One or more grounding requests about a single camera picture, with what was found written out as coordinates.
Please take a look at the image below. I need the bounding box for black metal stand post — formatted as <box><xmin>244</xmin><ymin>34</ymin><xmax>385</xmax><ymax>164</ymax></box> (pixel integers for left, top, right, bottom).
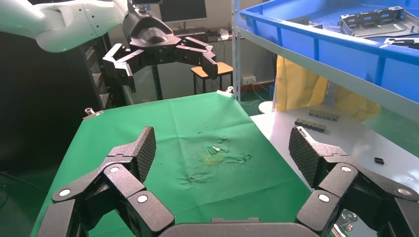
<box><xmin>151</xmin><ymin>64</ymin><xmax>164</xmax><ymax>101</ymax></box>

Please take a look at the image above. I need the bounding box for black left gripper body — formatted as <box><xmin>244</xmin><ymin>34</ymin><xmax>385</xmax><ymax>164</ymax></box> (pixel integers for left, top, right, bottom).
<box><xmin>123</xmin><ymin>9</ymin><xmax>182</xmax><ymax>66</ymax></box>

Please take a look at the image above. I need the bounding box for black computer monitor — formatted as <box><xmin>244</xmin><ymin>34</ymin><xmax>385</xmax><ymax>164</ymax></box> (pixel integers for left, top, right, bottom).
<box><xmin>159</xmin><ymin>0</ymin><xmax>208</xmax><ymax>24</ymax></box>

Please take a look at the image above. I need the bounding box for yellow fabric cover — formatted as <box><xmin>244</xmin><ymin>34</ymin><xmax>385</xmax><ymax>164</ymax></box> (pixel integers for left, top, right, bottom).
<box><xmin>275</xmin><ymin>55</ymin><xmax>382</xmax><ymax>122</ymax></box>

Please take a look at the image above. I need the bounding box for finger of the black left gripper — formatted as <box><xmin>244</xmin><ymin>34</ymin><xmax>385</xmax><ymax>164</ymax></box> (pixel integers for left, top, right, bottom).
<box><xmin>176</xmin><ymin>37</ymin><xmax>219</xmax><ymax>80</ymax></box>
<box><xmin>102</xmin><ymin>43</ymin><xmax>146</xmax><ymax>94</ymax></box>

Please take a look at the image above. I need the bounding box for wooden stool with black legs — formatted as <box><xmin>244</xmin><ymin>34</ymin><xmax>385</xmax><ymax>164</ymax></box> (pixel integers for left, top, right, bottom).
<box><xmin>191</xmin><ymin>62</ymin><xmax>234</xmax><ymax>95</ymax></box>

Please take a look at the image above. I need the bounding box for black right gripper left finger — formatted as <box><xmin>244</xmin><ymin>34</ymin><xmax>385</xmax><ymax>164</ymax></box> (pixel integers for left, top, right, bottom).
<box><xmin>36</xmin><ymin>126</ymin><xmax>176</xmax><ymax>237</ymax></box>

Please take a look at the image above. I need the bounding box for flat grey sheet metal part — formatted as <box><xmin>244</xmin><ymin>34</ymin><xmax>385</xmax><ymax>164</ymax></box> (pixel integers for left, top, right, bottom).
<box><xmin>379</xmin><ymin>37</ymin><xmax>419</xmax><ymax>50</ymax></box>

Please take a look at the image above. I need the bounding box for silver metal clamp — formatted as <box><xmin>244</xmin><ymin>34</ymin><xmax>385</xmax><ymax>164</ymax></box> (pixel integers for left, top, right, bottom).
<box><xmin>82</xmin><ymin>108</ymin><xmax>104</xmax><ymax>120</ymax></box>
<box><xmin>332</xmin><ymin>209</ymin><xmax>358</xmax><ymax>237</ymax></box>
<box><xmin>216</xmin><ymin>86</ymin><xmax>235</xmax><ymax>98</ymax></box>

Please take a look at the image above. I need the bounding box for black equipment cabinet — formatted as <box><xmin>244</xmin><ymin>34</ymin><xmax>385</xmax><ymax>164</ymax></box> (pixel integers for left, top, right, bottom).
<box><xmin>0</xmin><ymin>31</ymin><xmax>128</xmax><ymax>174</ymax></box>

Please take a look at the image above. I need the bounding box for white round floor base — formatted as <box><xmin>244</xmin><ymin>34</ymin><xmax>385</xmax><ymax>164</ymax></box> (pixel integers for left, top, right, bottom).
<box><xmin>257</xmin><ymin>100</ymin><xmax>279</xmax><ymax>115</ymax></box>

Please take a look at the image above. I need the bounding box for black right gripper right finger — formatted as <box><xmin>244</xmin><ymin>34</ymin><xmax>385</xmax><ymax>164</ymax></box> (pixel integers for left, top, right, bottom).
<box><xmin>289</xmin><ymin>126</ymin><xmax>419</xmax><ymax>237</ymax></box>

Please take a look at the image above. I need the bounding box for green table cloth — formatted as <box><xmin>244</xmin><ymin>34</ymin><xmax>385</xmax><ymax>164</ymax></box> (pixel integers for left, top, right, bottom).
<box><xmin>30</xmin><ymin>91</ymin><xmax>312</xmax><ymax>237</ymax></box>

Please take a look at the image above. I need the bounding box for grey metal bracket frame part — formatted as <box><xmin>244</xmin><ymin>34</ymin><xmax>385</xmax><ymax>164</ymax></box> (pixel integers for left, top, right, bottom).
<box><xmin>338</xmin><ymin>5</ymin><xmax>419</xmax><ymax>37</ymax></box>

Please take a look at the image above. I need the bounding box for blue plastic bin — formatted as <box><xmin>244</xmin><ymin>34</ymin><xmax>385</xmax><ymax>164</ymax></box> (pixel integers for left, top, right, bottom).
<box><xmin>240</xmin><ymin>0</ymin><xmax>419</xmax><ymax>104</ymax></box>

